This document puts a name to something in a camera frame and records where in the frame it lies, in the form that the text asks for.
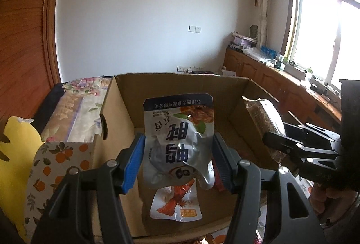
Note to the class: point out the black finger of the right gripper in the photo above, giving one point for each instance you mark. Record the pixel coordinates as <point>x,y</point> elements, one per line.
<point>292,148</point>
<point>313,136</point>

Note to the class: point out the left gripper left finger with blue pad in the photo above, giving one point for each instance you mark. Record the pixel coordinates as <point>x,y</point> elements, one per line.
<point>66,218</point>

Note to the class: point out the left gripper right finger with dark pad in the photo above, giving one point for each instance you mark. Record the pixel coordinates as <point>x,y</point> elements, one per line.
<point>289,218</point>

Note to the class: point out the brown cracker packet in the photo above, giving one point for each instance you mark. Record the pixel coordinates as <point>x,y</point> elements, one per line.
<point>265,116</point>

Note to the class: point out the silver duck neck snack packet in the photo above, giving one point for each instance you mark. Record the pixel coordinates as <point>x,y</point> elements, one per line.
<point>179,132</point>

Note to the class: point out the person's right hand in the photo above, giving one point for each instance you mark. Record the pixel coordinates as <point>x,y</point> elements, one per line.
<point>336,202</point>

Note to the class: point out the long wooden cabinet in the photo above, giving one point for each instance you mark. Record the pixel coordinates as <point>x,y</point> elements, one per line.
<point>305,104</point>

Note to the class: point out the orange-print tablecloth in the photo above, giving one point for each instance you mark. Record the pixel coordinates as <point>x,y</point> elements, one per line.
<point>50,165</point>

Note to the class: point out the floral bed quilt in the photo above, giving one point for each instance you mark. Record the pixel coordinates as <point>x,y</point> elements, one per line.
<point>76,117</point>

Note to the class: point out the white orange snack packet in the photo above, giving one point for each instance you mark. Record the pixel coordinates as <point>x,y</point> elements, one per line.
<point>177,203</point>

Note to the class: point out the yellow plush toy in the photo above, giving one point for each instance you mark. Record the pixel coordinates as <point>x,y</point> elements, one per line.
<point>16,165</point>

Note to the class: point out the clutter pile on cabinet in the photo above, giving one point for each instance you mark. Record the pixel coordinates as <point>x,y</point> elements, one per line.
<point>239,42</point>

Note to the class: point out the small fan on cabinet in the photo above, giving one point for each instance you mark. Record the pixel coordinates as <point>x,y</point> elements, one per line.
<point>253,31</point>

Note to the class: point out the wood-framed window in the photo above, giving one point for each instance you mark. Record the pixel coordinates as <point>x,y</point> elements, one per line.
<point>323,38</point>

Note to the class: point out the wooden headboard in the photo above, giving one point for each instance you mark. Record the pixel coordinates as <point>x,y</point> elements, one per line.
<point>29,66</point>

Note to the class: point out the white wall outlet strip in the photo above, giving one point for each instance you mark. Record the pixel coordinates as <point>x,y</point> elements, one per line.
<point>188,69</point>

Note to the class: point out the white wall switch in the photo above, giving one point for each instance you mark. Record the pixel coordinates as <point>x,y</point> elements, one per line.
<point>194,29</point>

